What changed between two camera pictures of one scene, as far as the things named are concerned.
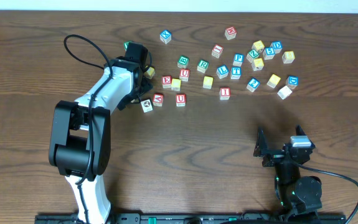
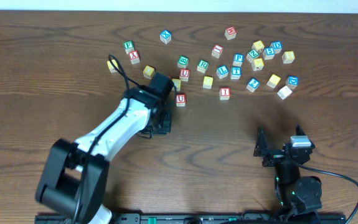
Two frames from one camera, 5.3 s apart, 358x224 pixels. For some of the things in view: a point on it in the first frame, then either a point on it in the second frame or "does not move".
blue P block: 238,59 does not move
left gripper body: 147,84 → 163,123
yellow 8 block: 288,57 does not move
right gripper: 278,156 does not move
